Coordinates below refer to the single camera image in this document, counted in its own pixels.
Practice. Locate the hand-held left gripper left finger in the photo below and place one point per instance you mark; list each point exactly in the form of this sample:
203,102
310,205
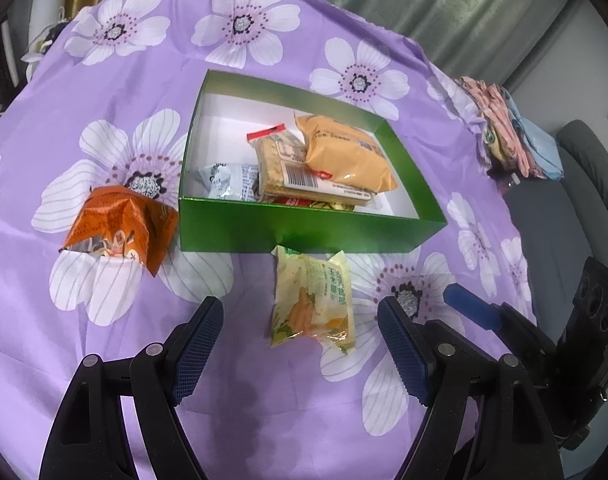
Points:
199,345

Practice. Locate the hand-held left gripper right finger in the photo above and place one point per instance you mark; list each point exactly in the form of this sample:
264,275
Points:
403,355

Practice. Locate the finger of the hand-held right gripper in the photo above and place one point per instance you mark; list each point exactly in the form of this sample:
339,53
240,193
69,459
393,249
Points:
471,305

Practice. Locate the pale green snack packet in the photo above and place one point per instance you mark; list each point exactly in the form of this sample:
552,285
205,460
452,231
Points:
309,300

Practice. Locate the green cardboard box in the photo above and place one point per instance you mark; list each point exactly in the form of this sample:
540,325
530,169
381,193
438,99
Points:
224,225

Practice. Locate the orange-brown snack packet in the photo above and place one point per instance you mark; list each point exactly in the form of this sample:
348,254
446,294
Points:
119,215

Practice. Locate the small white snack packet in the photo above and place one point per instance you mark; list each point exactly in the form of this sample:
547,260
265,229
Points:
229,180

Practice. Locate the red snack packet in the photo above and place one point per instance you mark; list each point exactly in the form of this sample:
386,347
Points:
291,202

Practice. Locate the yellow-orange snack packet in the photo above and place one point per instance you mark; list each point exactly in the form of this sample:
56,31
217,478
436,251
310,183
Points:
344,155

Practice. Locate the beige cracker packet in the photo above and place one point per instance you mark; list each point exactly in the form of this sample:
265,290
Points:
279,165

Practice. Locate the light blue cloth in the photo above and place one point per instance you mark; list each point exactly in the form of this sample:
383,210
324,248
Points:
541,145

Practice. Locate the grey chair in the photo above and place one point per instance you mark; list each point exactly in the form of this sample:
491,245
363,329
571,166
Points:
588,160

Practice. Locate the pink patterned cloth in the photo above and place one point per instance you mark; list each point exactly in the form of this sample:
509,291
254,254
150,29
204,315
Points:
488,105

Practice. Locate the purple floral cloth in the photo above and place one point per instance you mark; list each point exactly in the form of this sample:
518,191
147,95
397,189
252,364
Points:
109,60

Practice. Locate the grey curtain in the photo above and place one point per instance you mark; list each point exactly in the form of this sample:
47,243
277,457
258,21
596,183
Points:
433,0

